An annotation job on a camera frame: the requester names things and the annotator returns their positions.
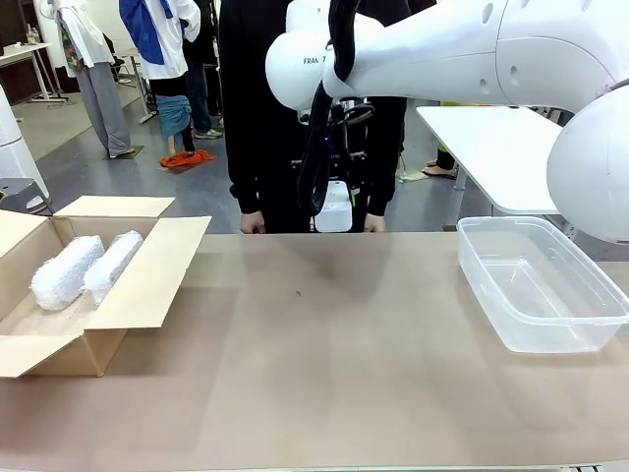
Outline mannequin in white blue jacket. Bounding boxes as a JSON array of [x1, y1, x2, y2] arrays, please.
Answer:
[[119, 0, 201, 83]]

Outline open brown cardboard box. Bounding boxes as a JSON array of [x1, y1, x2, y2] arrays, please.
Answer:
[[0, 195, 213, 380]]

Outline wooden desk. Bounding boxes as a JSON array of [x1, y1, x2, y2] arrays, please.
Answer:
[[0, 41, 68, 104]]

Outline clear plastic container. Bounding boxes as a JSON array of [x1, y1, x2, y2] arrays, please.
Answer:
[[456, 215, 629, 354]]

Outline white power strip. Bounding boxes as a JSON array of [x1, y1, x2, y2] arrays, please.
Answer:
[[314, 179, 354, 234]]

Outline person's left forearm black sleeve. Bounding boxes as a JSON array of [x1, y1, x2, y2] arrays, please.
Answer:
[[366, 142, 400, 219]]

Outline person's right hand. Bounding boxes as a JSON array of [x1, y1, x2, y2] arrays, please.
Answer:
[[239, 209, 266, 235]]

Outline white table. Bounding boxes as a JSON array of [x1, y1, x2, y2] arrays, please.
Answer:
[[416, 105, 566, 216]]

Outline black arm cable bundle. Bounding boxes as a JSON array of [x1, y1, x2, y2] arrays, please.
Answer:
[[296, 0, 358, 217]]

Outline mannequin in white colourful garment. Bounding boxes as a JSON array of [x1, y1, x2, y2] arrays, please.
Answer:
[[46, 0, 134, 159]]

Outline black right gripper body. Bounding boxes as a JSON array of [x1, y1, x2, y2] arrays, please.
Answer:
[[327, 122, 370, 191]]

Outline teal cloth wrap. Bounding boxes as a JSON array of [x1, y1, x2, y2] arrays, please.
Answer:
[[156, 94, 193, 144]]

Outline person in black jacket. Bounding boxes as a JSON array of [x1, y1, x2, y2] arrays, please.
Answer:
[[217, 0, 413, 235]]

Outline orange cloth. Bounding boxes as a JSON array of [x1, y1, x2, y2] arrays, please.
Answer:
[[159, 150, 217, 170]]

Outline bubble clock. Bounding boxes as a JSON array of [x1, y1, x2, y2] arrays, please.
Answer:
[[83, 229, 144, 307], [30, 234, 106, 313]]

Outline background person in jeans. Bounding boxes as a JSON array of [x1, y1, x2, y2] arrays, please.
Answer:
[[184, 0, 227, 142]]

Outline person's right forearm black sleeve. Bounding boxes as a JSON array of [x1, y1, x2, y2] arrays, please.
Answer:
[[228, 142, 266, 215]]

